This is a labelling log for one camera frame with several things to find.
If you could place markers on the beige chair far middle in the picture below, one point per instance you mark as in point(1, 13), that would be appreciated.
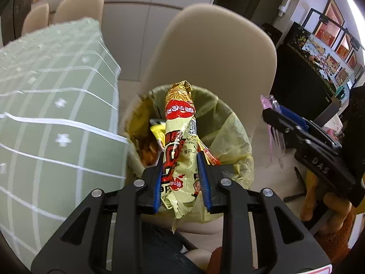
point(73, 10)

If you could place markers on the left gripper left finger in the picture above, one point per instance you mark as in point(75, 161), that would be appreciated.
point(104, 234)

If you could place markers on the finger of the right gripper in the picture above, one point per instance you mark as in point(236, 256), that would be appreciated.
point(298, 121)
point(296, 137)

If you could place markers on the pink plastic wrapper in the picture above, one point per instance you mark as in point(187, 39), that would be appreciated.
point(276, 138)

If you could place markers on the yellow trash bag bin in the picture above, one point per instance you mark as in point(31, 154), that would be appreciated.
point(217, 126)

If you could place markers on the beige chair far left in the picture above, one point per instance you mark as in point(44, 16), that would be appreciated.
point(38, 18)

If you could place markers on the wooden shelf cabinet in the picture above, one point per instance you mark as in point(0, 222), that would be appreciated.
point(133, 28)

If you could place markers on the right hand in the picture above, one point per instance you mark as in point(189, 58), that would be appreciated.
point(340, 208)

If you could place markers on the green checked tablecloth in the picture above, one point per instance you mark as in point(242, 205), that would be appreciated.
point(59, 140)

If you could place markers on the yellow pink snack packet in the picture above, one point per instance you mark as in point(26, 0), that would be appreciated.
point(158, 128)

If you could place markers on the beige chair beside bin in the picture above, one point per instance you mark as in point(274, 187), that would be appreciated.
point(216, 49)

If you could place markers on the black television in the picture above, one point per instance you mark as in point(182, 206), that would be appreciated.
point(311, 79)

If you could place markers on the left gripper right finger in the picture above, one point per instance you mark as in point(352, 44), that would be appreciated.
point(260, 233)

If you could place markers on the gold red snack packet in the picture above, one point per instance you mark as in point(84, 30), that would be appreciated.
point(180, 184)

